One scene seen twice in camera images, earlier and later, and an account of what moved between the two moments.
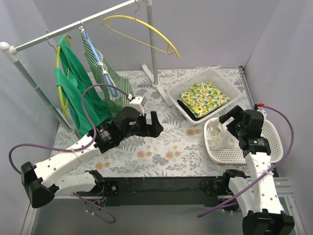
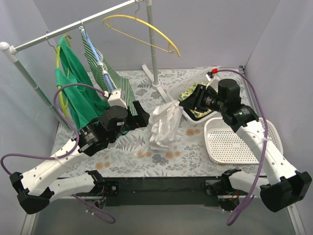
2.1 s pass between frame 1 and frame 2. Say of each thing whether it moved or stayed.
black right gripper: moved
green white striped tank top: stayed
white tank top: moved
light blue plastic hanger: stayed
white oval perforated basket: stayed
